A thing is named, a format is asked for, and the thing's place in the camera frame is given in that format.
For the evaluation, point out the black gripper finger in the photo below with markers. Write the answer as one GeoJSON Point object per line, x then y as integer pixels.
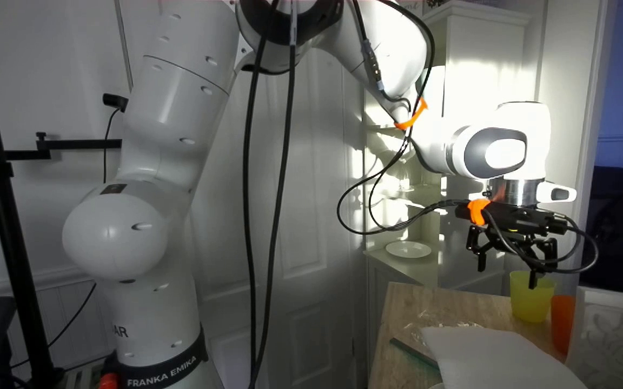
{"type": "Point", "coordinates": [478, 250]}
{"type": "Point", "coordinates": [543, 261]}

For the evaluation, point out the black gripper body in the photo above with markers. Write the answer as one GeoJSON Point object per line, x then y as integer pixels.
{"type": "Point", "coordinates": [515, 241]}

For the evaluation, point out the yellow plastic cup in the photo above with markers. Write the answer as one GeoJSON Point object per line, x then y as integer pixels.
{"type": "Point", "coordinates": [531, 300]}

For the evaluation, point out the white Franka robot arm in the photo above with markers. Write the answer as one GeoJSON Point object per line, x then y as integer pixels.
{"type": "Point", "coordinates": [173, 110]}

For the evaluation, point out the orange plastic cup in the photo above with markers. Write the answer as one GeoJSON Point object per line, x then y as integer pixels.
{"type": "Point", "coordinates": [562, 326]}

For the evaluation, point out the wooden top white cabinet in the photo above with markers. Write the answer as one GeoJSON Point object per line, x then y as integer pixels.
{"type": "Point", "coordinates": [411, 303]}

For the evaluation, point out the white open shelf cabinet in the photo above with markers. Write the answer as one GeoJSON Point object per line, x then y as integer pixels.
{"type": "Point", "coordinates": [486, 73]}

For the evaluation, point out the white round plate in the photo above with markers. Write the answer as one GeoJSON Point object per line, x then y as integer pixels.
{"type": "Point", "coordinates": [410, 250]}

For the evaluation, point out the dark sofa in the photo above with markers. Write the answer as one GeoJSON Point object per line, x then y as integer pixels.
{"type": "Point", "coordinates": [621, 231]}

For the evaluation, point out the white cloth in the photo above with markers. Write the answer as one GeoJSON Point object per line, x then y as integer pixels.
{"type": "Point", "coordinates": [497, 360]}

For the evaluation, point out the pale textured fabric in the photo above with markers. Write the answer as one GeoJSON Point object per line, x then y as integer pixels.
{"type": "Point", "coordinates": [615, 347]}

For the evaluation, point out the white panel door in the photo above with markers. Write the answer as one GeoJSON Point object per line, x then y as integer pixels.
{"type": "Point", "coordinates": [318, 274]}

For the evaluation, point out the red round knob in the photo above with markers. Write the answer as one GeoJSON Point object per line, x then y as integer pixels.
{"type": "Point", "coordinates": [109, 381]}

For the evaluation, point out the black tripod stand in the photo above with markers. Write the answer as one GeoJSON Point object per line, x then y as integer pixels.
{"type": "Point", "coordinates": [0, 217]}

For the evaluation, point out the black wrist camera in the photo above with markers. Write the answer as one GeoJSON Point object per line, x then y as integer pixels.
{"type": "Point", "coordinates": [519, 217]}

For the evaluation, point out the small black stand camera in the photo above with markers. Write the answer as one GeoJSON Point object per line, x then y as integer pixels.
{"type": "Point", "coordinates": [115, 100]}

